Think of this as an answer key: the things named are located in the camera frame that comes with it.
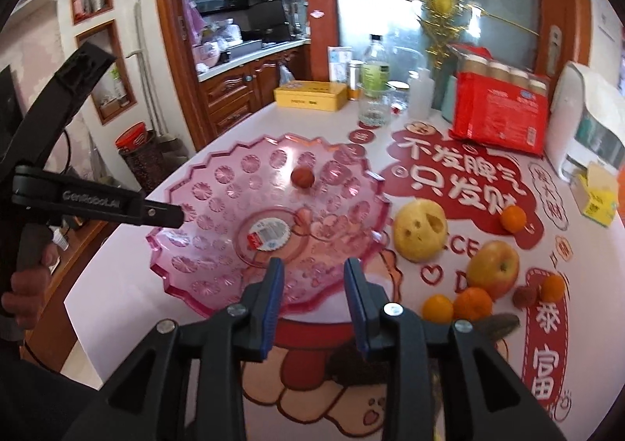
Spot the small orange mandarin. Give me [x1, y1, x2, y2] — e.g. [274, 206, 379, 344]
[421, 294, 454, 325]

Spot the overripe brown banana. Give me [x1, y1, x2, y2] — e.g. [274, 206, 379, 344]
[473, 313, 520, 343]

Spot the large orange mandarin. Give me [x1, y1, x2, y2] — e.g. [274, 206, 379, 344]
[454, 287, 494, 323]

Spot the red lychee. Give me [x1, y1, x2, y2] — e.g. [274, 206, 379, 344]
[512, 286, 538, 310]
[290, 166, 316, 189]

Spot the red yellow apple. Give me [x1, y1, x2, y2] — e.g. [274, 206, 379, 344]
[466, 240, 520, 300]

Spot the yellow pear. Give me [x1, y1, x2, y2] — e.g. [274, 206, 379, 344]
[393, 199, 448, 262]

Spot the left hand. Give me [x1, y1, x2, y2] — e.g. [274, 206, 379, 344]
[1, 242, 58, 330]

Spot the red lidded basket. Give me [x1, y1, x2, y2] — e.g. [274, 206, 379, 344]
[114, 121, 148, 152]

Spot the pink plastic fruit bowl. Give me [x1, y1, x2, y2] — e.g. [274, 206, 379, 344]
[146, 134, 390, 317]

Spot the yellow tissue box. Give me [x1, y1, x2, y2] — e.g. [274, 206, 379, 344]
[570, 162, 619, 227]

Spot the clear glass cup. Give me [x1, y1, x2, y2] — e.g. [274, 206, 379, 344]
[358, 89, 392, 128]

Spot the red snack package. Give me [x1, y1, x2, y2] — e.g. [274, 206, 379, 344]
[451, 72, 549, 156]

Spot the white squeeze bottle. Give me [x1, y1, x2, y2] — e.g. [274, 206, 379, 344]
[408, 69, 434, 120]

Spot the small glass jar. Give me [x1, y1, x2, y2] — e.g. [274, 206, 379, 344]
[389, 80, 410, 114]

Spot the yellow tin box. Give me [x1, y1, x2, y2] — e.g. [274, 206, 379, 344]
[273, 80, 348, 112]

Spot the white appliance with cloth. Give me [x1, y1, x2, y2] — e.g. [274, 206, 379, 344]
[545, 61, 624, 183]

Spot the plastic bottle green label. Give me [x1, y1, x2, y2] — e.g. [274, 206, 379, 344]
[360, 34, 390, 96]

